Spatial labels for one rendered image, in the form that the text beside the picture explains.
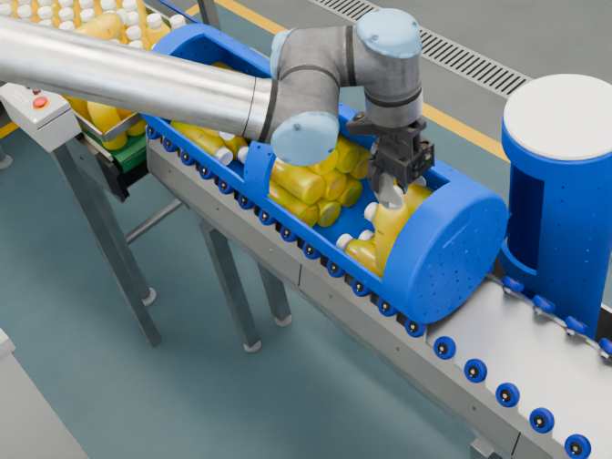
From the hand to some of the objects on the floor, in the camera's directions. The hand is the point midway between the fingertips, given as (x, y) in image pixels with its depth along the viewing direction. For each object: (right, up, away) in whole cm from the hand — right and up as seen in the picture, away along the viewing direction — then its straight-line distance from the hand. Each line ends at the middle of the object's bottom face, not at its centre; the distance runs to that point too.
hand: (392, 193), depth 152 cm
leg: (-33, -45, +135) cm, 146 cm away
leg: (-23, -37, +140) cm, 147 cm away
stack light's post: (-32, +2, +176) cm, 179 cm away
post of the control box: (-67, -45, +142) cm, 164 cm away
